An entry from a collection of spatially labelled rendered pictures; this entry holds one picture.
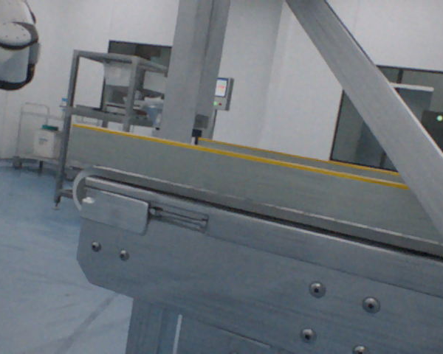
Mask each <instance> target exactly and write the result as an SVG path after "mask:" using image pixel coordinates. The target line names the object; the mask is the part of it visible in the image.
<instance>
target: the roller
mask: <svg viewBox="0 0 443 354"><path fill-rule="evenodd" d="M86 177H98V178H104V179H108V180H109V181H114V182H117V183H121V184H127V185H135V184H129V183H126V182H122V181H116V179H113V178H106V177H103V176H96V175H90V176H85V177H83V178H82V179H81V180H80V182H78V185H77V186H76V192H75V193H76V198H77V201H78V203H79V204H80V205H81V206H82V202H83V199H84V198H85V197H86V192H87V189H84V187H86V185H85V182H86Z"/></svg>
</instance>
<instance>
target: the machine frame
mask: <svg viewBox="0 0 443 354"><path fill-rule="evenodd" d="M230 2H231V0H179V5H178V10H177V15H176V25H175V30H174V40H173V45H172V50H171V60H170V65H169V70H168V80H167V85H166V90H165V100H164V105H163V110H162V120H161V125H160V130H159V134H158V138H160V139H165V140H168V141H172V142H181V143H185V144H190V139H191V134H192V129H193V128H194V129H199V130H203V131H202V138H206V139H208V136H209V131H210V123H211V117H212V112H213V104H214V98H215V93H216V85H217V80H218V75H219V67H220V66H221V61H222V53H223V47H224V39H225V33H226V29H227V20H228V15H229V10H230ZM197 114H201V115H205V116H209V121H208V126H207V129H204V128H195V121H196V115H197ZM178 317H179V314H178V313H174V312H171V311H169V310H166V309H163V308H158V307H156V306H153V305H149V304H147V303H145V302H143V301H141V300H138V299H134V298H133V304H132V309H131V318H130V324H129V329H128V338H127V344H126V353H125V354H173V349H174V340H175V335H176V327H177V322H178Z"/></svg>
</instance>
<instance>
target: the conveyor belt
mask: <svg viewBox="0 0 443 354"><path fill-rule="evenodd" d="M90 175H96V176H103V177H106V178H113V179H116V181H122V182H126V183H129V184H135V185H139V186H143V187H148V188H152V189H155V190H162V191H166V192H171V193H174V194H178V195H184V196H187V197H191V198H197V199H201V201H207V202H211V203H214V204H221V205H224V206H227V207H233V208H236V209H243V210H247V211H250V212H255V213H259V214H263V215H268V216H273V217H276V218H282V219H286V220H289V221H291V222H295V223H302V224H305V225H308V226H314V227H317V228H321V229H328V230H331V231H334V232H340V233H344V234H347V235H353V236H357V237H364V238H367V239H370V240H373V241H377V242H380V243H386V244H390V245H393V246H398V247H403V248H407V249H412V250H416V251H422V252H425V253H429V254H434V255H438V256H442V257H443V243H438V242H435V241H432V240H428V239H425V238H421V237H414V236H411V235H405V234H402V233H397V232H391V231H388V230H384V229H378V228H374V227H370V226H364V225H359V224H356V223H350V222H347V221H343V220H340V219H336V218H330V217H326V216H322V215H316V214H312V213H309V212H303V211H298V210H295V209H289V208H286V207H282V206H275V205H272V204H265V203H262V202H257V201H251V199H248V198H242V197H237V196H234V195H228V194H224V193H220V192H214V191H210V190H204V189H201V188H196V187H190V186H187V185H183V184H177V183H173V182H169V181H163V179H158V178H152V177H149V176H143V175H139V174H135V173H129V172H126V171H122V170H115V169H111V168H108V167H87V168H86V169H84V170H82V171H81V172H80V173H78V175H77V176H76V178H75V182H74V184H73V190H72V194H73V199H74V202H75V206H76V207H77V208H78V210H80V211H81V207H82V206H81V205H80V204H79V203H78V201H77V198H76V193H75V192H76V186H77V185H78V182H80V180H81V179H82V178H83V177H85V176H90Z"/></svg>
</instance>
